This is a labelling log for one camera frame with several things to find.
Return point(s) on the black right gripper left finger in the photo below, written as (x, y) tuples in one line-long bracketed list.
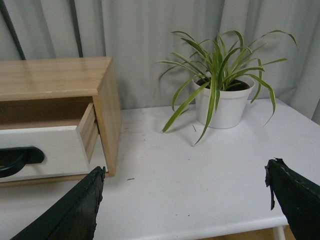
[(73, 217)]

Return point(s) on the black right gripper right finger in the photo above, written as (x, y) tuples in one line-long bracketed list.
[(298, 197)]

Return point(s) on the white drawer with black handle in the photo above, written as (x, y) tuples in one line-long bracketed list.
[(66, 132)]

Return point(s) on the wooden drawer cabinet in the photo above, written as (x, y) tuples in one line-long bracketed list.
[(74, 80)]

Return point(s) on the white table leg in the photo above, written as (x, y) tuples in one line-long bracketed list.
[(279, 233)]

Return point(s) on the white plant pot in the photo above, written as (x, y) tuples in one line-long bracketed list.
[(230, 108)]

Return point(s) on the green spider plant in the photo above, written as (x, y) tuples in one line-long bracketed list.
[(217, 67)]

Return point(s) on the grey curtain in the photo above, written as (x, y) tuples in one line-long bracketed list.
[(140, 33)]

